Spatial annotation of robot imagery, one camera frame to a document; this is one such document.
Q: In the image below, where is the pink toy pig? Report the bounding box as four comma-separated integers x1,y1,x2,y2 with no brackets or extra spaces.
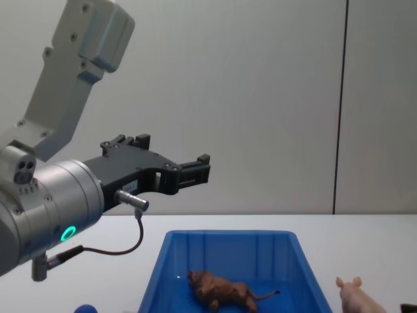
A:
335,276,387,313

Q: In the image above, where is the thin dark gripper cable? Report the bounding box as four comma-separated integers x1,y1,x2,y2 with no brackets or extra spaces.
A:
31,190,150,282

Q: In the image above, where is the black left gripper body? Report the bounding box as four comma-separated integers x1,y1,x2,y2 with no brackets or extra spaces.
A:
83,148,180,215

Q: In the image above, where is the blue plastic bin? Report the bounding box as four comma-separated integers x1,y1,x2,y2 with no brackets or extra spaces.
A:
137,230,334,313

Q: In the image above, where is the brown toy lion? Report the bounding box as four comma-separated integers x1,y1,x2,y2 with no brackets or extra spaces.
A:
187,270,281,310

